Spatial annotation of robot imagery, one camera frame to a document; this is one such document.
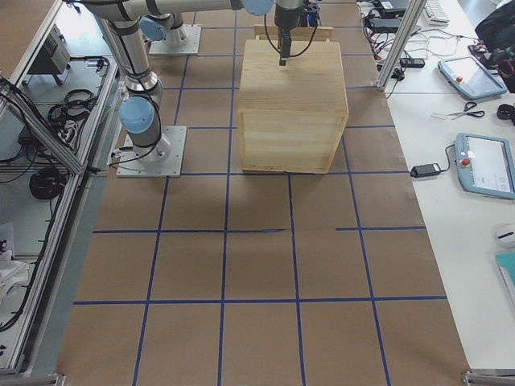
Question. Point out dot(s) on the black handled scissors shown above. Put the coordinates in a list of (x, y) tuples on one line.
[(468, 110)]

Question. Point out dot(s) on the light wooden drawer cabinet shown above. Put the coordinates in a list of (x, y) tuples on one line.
[(291, 118)]

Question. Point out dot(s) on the black power adapter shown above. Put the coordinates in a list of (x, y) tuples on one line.
[(425, 170)]

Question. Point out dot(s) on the lower blue teach pendant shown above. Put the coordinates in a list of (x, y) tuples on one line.
[(485, 165)]

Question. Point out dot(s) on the blue teach pendant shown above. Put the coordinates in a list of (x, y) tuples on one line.
[(471, 78), (485, 165)]

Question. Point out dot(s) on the wooden drawer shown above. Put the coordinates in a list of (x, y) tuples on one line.
[(298, 34)]

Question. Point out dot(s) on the upper blue teach pendant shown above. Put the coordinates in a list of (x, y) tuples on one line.
[(471, 78)]

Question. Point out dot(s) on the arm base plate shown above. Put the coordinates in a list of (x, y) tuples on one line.
[(164, 160), (184, 40)]

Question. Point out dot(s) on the teal notebook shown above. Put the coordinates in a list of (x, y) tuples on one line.
[(506, 265)]

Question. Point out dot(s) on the aluminium frame post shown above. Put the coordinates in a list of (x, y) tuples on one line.
[(404, 32)]

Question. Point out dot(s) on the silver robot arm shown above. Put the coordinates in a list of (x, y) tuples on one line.
[(165, 28), (139, 114)]

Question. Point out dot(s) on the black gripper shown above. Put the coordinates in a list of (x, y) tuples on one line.
[(282, 18)]

